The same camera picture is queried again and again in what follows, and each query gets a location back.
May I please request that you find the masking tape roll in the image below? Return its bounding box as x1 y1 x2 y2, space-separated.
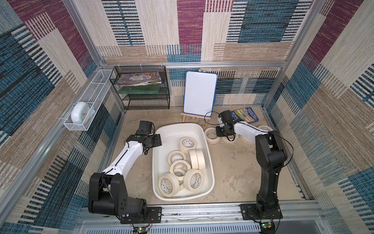
205 127 221 145
179 137 197 154
239 135 253 144
258 125 273 132

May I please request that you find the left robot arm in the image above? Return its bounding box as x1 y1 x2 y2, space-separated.
88 121 162 224

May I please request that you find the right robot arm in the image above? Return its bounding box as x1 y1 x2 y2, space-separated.
216 110 288 222

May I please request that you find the flat tape roll centre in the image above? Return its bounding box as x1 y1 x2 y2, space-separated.
167 150 187 165

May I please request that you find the upright tape roll right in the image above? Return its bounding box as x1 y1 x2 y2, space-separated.
196 150 206 170

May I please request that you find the upright tape roll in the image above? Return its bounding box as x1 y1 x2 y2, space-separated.
196 150 206 170
189 150 199 169

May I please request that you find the upright tape roll left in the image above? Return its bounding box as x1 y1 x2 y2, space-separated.
189 150 199 169

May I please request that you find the tape roll lower centre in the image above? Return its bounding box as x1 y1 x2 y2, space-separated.
169 160 191 181

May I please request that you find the white plastic storage box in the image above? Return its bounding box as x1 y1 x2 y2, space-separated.
152 123 215 201

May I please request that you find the tape roll front left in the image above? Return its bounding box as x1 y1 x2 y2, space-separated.
158 173 180 198

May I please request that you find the tape roll front right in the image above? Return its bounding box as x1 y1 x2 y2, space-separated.
184 169 204 192

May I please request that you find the blue storey book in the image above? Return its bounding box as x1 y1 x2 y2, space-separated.
231 107 259 124

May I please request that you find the small wooden easel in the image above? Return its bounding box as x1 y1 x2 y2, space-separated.
180 113 211 128

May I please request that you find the green book on shelf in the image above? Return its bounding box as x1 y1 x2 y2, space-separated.
118 85 161 95

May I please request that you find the colourful book on shelf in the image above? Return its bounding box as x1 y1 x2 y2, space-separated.
117 72 162 87

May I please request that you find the white round alarm clock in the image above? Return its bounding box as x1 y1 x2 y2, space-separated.
71 101 95 124

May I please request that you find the white board blue frame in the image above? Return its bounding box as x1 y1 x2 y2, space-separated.
183 71 218 117

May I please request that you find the black wire mesh shelf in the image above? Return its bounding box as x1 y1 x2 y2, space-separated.
110 65 170 110

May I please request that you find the white wire wall basket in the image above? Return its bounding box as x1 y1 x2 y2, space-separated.
64 69 112 131

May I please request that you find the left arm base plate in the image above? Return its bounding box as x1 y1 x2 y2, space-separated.
120 206 162 224

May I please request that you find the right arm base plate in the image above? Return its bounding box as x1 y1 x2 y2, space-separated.
239 203 283 222

